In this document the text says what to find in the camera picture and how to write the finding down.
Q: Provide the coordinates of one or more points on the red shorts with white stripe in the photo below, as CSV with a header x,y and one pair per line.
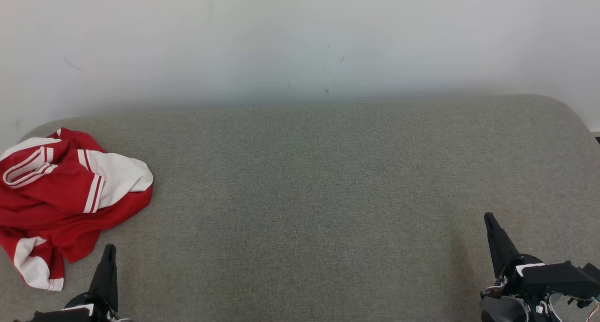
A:
x,y
33,265

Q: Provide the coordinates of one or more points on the red basketball jersey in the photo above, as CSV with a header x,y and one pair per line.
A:
x,y
61,186

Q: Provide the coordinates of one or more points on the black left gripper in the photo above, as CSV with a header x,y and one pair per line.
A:
x,y
84,308

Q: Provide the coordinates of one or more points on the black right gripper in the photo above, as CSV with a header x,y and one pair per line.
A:
x,y
558,280

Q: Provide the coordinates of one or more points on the grey fabric sofa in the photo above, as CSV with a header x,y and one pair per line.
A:
x,y
300,195

